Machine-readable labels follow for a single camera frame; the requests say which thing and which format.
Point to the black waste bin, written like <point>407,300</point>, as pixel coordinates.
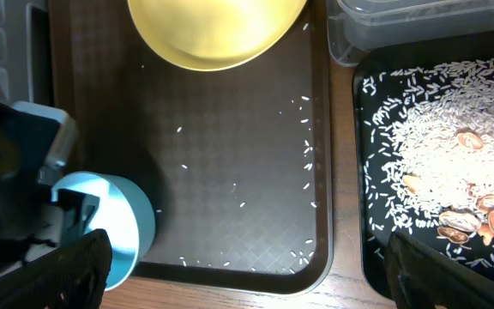
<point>371,150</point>

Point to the yellow round plate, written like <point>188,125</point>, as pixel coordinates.
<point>212,35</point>

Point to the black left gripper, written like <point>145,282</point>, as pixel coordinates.
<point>36,218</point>

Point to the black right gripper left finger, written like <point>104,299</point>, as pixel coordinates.
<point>58,279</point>

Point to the grey plastic dish rack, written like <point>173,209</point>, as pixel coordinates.
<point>25,52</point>

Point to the blue bowl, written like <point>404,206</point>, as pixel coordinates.
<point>124,212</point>

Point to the dark brown serving tray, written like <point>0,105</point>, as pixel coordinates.
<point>235,162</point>

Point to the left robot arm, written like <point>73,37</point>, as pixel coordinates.
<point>24,142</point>

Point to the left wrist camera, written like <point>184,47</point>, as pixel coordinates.
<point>63,139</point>

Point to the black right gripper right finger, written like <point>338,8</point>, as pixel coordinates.
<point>420,277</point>

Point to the clear plastic waste bin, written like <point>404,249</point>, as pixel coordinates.
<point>357,27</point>

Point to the rice and nutshell waste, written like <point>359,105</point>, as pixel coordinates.
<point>453,163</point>

